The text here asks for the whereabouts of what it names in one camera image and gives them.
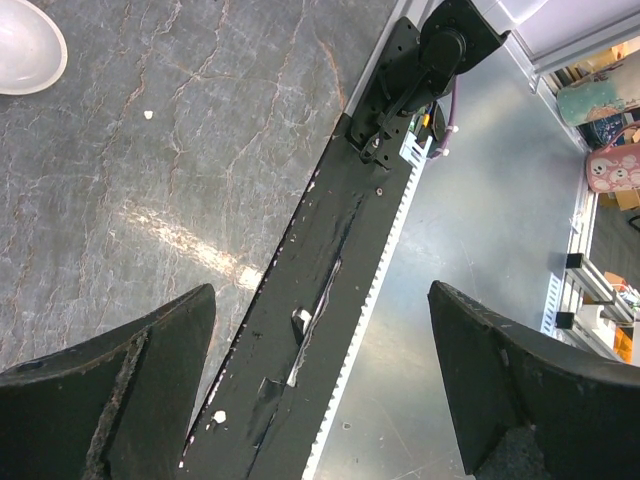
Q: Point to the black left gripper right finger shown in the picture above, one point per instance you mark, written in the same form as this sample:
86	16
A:
526	406

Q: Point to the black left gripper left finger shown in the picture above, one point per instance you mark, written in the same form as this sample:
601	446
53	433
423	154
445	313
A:
116	406

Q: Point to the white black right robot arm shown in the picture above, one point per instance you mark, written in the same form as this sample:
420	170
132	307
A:
417	67

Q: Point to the pink ghost pattern cup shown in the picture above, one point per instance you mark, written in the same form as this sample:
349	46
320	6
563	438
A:
613	169

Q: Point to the teal patterned cylinder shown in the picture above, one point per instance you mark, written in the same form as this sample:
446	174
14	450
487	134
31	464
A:
610	91

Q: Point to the white ceramic evaporating dish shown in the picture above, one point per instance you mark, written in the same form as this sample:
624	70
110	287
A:
34	53

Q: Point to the light blue cable duct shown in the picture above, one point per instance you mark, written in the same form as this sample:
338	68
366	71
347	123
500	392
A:
417	157

